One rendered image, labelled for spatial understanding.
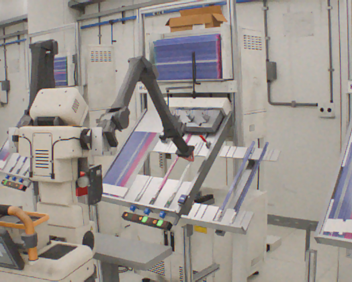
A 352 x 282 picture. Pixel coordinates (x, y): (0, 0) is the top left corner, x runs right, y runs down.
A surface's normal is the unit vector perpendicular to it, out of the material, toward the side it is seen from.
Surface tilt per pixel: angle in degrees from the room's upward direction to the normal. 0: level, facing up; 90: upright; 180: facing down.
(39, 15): 90
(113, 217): 90
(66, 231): 82
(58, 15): 90
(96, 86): 90
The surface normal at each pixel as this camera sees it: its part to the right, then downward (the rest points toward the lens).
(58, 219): -0.33, -0.01
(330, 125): -0.64, 0.12
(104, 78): 0.77, 0.05
